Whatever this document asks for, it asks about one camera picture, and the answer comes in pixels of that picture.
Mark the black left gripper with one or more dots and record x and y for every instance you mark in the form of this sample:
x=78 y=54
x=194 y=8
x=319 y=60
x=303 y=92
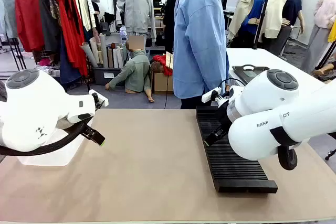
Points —
x=88 y=129

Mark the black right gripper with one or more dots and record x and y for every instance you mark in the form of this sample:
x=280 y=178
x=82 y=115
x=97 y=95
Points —
x=225 y=119

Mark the black plastic tray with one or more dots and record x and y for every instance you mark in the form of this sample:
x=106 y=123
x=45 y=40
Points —
x=249 y=73

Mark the person's right forearm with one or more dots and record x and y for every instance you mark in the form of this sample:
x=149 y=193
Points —
x=215 y=72

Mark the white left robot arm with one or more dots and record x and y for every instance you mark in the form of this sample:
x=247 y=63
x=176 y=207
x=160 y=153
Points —
x=31 y=113

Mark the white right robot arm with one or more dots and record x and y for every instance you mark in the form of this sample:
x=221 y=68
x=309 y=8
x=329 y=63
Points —
x=275 y=108

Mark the person's right hand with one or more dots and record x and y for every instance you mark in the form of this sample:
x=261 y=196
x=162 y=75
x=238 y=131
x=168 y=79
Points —
x=227 y=88

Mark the black slotted PCB rack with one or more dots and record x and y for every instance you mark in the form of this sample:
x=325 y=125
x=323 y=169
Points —
x=231 y=161

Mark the clear plastic box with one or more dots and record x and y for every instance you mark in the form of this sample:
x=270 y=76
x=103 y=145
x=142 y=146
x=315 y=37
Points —
x=52 y=157

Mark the black metal clothes rack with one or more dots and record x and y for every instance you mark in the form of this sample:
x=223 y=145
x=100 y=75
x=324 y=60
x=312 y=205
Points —
x=88 y=85

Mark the grey storage bin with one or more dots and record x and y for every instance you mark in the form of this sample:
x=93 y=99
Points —
x=105 y=75

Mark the closed cardboard box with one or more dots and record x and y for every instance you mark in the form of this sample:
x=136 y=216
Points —
x=161 y=83

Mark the child mannequin green jacket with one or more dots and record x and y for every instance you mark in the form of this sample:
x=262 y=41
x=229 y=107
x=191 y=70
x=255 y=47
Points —
x=135 y=72

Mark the grey paper roll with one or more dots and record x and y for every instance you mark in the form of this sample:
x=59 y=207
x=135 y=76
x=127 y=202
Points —
x=88 y=54

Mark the red cloth pile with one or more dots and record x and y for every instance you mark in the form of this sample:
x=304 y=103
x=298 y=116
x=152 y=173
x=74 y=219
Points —
x=162 y=62

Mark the beige paper roll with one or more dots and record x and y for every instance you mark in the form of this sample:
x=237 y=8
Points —
x=94 y=47

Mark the white table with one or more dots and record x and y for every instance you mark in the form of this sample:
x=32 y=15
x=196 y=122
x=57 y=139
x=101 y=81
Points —
x=262 y=57

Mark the person in blue shirt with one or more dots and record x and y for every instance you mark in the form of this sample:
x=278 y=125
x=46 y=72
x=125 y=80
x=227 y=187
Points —
x=199 y=37

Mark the dark grey jacket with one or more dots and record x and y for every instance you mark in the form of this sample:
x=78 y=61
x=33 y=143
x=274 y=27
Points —
x=2 y=93

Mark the clear water bottle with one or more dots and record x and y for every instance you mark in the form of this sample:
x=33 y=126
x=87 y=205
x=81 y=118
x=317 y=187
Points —
x=123 y=35

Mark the red dress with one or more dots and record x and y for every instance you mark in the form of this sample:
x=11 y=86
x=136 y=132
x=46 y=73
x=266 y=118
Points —
x=69 y=32

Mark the black stand foot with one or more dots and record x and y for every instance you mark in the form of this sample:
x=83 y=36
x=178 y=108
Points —
x=331 y=153

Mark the dark grey garment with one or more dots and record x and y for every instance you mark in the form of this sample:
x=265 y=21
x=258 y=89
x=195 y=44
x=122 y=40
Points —
x=48 y=22

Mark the cream white garment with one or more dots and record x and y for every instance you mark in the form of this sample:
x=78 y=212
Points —
x=85 y=9

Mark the black tripod pole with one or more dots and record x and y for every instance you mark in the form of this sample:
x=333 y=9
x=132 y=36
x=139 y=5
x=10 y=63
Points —
x=262 y=14

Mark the mannequin cream jacket blue shirt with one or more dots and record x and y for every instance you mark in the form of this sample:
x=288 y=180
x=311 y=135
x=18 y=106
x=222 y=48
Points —
x=249 y=6

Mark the mannequin in grey hoodie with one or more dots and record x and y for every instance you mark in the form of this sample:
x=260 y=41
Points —
x=136 y=3

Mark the red shirt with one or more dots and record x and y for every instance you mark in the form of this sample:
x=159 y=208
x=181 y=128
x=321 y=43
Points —
x=27 y=16

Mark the mannequin cream jacket navy shirt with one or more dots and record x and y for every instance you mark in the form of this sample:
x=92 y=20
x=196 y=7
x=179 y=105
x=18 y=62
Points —
x=283 y=11

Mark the light grey garment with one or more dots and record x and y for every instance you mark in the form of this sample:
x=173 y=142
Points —
x=6 y=9

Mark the mannequin in pink top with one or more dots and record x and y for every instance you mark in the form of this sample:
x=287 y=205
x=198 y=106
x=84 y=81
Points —
x=324 y=9

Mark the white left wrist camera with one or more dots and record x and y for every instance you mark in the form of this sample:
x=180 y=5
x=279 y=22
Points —
x=101 y=100

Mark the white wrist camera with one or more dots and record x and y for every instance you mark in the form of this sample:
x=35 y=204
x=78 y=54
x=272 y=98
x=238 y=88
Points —
x=101 y=100
x=210 y=96

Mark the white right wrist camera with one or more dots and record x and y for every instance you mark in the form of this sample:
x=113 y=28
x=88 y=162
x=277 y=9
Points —
x=210 y=96

